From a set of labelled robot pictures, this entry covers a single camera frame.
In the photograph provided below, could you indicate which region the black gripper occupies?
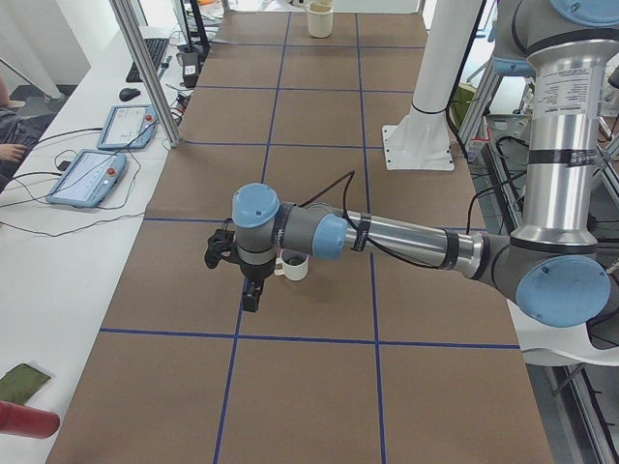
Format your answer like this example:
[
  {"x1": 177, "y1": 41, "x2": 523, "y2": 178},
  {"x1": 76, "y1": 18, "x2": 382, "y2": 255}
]
[{"x1": 241, "y1": 263, "x2": 274, "y2": 312}]

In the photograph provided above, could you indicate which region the white ribbed mug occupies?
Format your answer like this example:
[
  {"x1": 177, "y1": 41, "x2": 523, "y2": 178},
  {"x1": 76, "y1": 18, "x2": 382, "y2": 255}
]
[{"x1": 274, "y1": 249, "x2": 309, "y2": 281}]

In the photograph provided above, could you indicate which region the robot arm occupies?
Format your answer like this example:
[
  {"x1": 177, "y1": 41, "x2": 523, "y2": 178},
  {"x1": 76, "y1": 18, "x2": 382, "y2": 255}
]
[{"x1": 226, "y1": 1, "x2": 618, "y2": 328}]

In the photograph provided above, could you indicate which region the blue teach pendant near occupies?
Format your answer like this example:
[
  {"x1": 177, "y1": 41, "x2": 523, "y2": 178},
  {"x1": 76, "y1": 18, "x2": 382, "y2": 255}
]
[{"x1": 45, "y1": 150, "x2": 127, "y2": 208}]

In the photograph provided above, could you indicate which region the blue teach pendant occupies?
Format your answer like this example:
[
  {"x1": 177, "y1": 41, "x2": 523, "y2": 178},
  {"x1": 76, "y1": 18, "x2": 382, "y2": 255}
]
[
  {"x1": 45, "y1": 150, "x2": 127, "y2": 208},
  {"x1": 97, "y1": 104, "x2": 159, "y2": 151}
]

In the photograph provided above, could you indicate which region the blue teach pendant far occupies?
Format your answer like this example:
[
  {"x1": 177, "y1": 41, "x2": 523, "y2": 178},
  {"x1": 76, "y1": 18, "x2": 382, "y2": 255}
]
[{"x1": 97, "y1": 104, "x2": 159, "y2": 151}]

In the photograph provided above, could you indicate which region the black computer mouse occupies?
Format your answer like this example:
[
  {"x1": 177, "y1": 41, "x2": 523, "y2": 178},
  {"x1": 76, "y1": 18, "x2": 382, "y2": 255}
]
[{"x1": 118, "y1": 88, "x2": 141, "y2": 102}]

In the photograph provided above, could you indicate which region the green cloth pouch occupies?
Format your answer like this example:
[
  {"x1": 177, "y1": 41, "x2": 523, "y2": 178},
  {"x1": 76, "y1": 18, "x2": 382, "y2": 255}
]
[{"x1": 0, "y1": 363, "x2": 51, "y2": 405}]

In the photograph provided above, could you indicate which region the black power adapter box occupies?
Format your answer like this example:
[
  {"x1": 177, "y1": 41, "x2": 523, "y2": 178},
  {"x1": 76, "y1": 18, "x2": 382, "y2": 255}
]
[{"x1": 176, "y1": 47, "x2": 203, "y2": 89}]

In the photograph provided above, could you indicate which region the red cylinder bottle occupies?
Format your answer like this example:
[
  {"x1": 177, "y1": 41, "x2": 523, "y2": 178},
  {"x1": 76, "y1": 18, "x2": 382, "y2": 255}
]
[{"x1": 1, "y1": 400, "x2": 60, "y2": 439}]

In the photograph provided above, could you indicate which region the black keyboard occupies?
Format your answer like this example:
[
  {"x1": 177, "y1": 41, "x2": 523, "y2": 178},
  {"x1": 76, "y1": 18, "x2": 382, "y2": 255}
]
[{"x1": 125, "y1": 37, "x2": 171, "y2": 83}]

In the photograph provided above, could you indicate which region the person's hand at desk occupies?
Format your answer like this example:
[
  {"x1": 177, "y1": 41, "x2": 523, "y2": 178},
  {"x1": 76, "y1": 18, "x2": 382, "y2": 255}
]
[{"x1": 0, "y1": 144, "x2": 28, "y2": 163}]

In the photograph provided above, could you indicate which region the white chair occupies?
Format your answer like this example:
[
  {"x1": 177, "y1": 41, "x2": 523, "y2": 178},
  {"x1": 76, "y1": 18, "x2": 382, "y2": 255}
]
[{"x1": 507, "y1": 300, "x2": 618, "y2": 367}]

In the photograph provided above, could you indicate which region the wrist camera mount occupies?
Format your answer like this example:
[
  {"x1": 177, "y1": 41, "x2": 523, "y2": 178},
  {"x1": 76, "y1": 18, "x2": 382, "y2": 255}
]
[{"x1": 204, "y1": 217, "x2": 240, "y2": 270}]

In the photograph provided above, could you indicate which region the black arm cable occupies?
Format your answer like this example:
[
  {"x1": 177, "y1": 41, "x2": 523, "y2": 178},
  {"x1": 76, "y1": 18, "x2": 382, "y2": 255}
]
[{"x1": 295, "y1": 169, "x2": 446, "y2": 270}]

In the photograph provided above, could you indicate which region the white camera pillar with base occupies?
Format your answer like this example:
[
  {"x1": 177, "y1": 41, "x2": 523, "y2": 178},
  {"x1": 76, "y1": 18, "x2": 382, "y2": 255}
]
[{"x1": 382, "y1": 0, "x2": 485, "y2": 171}]

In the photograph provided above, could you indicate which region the aluminium frame post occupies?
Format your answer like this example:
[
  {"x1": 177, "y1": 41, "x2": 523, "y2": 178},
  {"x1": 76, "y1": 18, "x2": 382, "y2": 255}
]
[{"x1": 109, "y1": 0, "x2": 182, "y2": 148}]

